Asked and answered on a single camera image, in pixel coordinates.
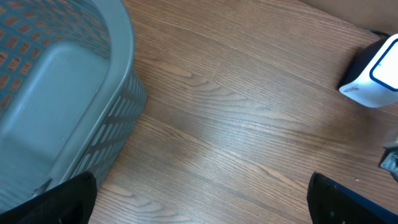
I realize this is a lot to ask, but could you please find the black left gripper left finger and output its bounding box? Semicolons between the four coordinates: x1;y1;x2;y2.
1;172;98;224

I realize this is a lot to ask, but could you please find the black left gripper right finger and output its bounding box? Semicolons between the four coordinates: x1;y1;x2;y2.
307;172;397;224

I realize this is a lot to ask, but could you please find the Haribo gummy worms bag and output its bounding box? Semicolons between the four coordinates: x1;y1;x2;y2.
378;140;397;181

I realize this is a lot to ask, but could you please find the white barcode scanner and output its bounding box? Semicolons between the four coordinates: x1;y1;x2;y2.
338;34;397;108

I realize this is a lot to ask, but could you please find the grey plastic mesh basket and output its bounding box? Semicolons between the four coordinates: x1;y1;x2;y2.
1;0;146;212

